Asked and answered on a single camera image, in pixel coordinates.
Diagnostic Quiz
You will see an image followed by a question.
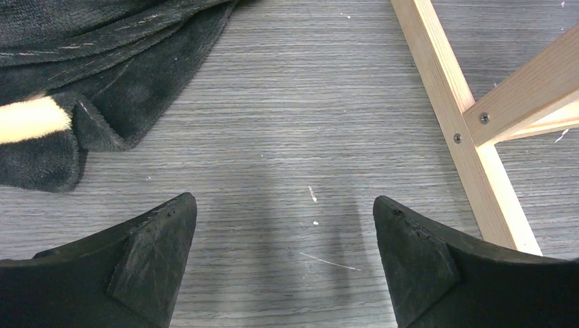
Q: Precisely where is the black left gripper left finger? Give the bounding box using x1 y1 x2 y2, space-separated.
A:
1 193 197 327

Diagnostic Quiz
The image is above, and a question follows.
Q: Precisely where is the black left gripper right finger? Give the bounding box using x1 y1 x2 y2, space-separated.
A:
373 196 578 327

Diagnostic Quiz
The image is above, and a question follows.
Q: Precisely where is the black floral fleece blanket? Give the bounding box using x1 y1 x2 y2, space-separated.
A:
1 1 237 193

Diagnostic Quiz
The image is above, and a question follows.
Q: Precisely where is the wooden clothes rack frame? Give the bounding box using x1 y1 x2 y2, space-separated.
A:
392 1 578 255

